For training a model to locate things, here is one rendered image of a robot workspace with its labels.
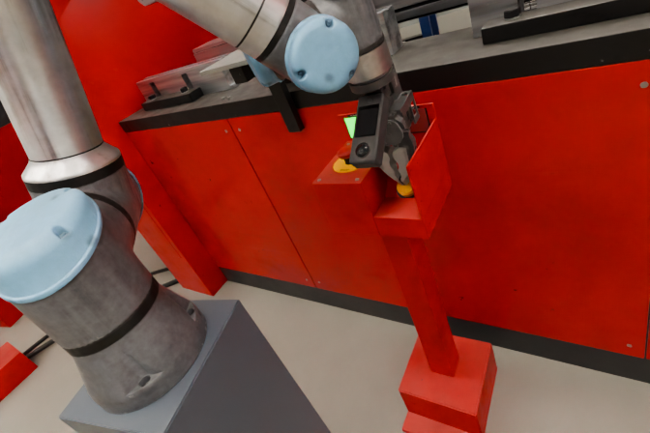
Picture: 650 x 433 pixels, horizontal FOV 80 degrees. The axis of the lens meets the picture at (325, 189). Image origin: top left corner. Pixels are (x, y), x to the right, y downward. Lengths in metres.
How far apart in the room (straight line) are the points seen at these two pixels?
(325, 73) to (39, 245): 0.32
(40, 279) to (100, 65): 1.30
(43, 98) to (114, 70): 1.17
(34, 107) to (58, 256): 0.19
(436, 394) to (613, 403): 0.42
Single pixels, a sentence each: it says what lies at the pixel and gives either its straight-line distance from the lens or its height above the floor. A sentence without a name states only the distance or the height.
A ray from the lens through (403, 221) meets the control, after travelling 0.68.
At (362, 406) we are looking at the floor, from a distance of 1.32.
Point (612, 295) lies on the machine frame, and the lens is 1.07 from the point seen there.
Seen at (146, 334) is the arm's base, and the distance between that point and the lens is 0.51.
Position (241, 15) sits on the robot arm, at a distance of 0.40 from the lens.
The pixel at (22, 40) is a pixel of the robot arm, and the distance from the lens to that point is 0.55.
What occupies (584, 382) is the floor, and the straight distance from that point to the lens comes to 1.30.
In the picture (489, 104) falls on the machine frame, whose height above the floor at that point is 0.78.
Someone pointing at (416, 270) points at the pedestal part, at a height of 0.52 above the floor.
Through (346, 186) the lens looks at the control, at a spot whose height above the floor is 0.78.
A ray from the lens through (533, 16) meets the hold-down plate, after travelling 0.81.
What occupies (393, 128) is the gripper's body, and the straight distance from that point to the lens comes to 0.63.
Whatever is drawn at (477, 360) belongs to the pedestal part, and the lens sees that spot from 1.18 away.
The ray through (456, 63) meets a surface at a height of 0.87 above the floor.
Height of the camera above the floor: 1.12
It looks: 29 degrees down
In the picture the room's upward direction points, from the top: 24 degrees counter-clockwise
